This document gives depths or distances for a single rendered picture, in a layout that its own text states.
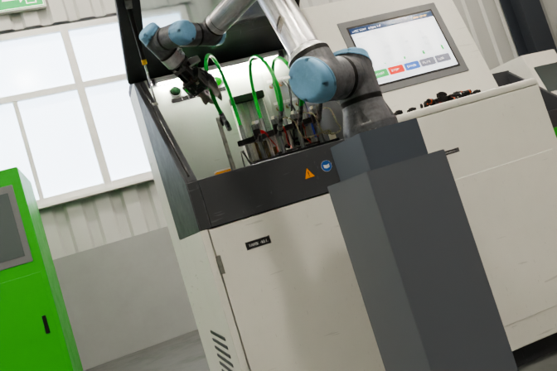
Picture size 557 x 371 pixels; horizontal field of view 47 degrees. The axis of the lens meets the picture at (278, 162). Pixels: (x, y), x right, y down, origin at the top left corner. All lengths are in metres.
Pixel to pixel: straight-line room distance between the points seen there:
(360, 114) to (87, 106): 4.81
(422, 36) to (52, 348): 3.14
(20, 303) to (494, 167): 3.25
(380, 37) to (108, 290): 4.06
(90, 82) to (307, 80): 4.90
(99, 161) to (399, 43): 3.99
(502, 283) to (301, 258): 0.75
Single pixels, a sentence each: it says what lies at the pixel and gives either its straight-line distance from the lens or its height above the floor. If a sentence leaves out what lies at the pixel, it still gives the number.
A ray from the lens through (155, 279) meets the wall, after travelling 6.19.
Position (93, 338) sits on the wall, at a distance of 6.13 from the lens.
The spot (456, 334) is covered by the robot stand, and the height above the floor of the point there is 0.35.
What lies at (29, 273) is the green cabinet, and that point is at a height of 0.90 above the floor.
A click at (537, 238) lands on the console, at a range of 2.55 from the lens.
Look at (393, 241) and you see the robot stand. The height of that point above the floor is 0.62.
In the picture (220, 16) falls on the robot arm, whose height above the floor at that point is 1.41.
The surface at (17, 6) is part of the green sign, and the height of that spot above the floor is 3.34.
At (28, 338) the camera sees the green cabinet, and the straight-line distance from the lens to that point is 4.69.
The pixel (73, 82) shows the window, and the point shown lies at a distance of 6.46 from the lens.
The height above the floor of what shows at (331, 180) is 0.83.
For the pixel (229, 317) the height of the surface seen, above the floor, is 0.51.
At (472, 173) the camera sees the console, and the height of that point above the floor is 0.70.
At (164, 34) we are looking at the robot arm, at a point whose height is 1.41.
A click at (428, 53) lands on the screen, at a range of 2.80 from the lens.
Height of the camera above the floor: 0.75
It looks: 5 degrees up
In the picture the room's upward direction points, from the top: 17 degrees counter-clockwise
